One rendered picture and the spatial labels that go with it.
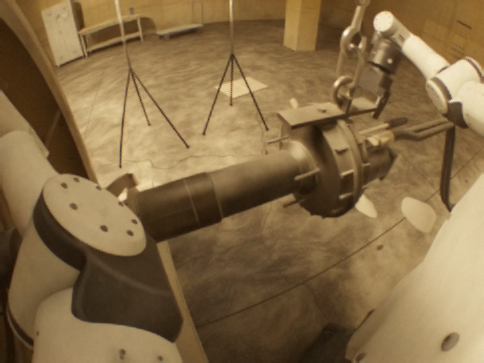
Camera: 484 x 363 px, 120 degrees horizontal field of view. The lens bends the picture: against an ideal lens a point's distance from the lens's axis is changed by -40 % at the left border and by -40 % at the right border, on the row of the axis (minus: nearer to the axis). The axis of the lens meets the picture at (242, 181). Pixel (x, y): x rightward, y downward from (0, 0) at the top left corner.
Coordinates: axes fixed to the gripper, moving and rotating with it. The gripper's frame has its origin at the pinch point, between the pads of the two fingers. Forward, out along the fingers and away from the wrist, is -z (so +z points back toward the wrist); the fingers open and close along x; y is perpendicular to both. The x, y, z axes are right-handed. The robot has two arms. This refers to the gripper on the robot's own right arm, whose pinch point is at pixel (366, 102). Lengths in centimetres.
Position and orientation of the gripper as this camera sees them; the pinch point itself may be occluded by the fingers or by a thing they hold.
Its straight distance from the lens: 69.6
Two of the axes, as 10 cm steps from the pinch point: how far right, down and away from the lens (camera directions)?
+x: -2.2, -5.9, 7.8
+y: -9.3, -1.2, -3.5
